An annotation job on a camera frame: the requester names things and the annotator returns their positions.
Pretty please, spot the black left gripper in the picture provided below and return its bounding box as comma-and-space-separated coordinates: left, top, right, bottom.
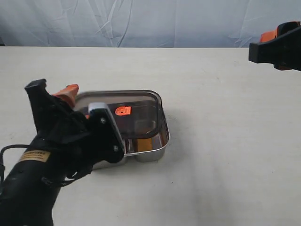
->
24, 79, 89, 165

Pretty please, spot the smoky transparent lunchbox lid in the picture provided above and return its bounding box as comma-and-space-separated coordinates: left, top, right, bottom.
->
75, 89, 163, 142

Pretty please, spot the yellow toy cheese wedge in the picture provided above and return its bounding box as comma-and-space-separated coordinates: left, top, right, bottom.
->
137, 138, 153, 152

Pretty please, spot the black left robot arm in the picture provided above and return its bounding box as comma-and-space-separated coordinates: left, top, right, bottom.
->
0, 79, 91, 226

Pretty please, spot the stainless steel lunchbox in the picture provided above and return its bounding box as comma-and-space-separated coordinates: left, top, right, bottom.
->
75, 90, 170, 170

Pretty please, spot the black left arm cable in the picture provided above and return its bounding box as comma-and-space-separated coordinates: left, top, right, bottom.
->
0, 144, 31, 189

